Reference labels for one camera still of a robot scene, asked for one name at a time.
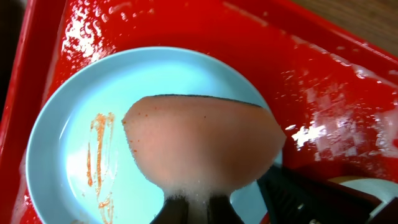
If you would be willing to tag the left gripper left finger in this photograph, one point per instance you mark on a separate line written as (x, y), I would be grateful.
(174, 211)

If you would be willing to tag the light blue plate top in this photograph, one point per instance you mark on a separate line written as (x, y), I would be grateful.
(79, 168)

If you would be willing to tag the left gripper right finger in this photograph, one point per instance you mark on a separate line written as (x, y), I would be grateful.
(220, 211)

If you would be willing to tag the red plastic tray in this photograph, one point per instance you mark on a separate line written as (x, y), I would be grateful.
(334, 94)

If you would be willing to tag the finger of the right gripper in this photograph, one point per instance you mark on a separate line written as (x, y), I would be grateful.
(294, 198)

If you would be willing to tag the pink sponge with green scourer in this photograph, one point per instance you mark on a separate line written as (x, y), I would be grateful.
(201, 145)

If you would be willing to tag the light blue plate with sauce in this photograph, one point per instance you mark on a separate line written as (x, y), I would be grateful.
(384, 190)

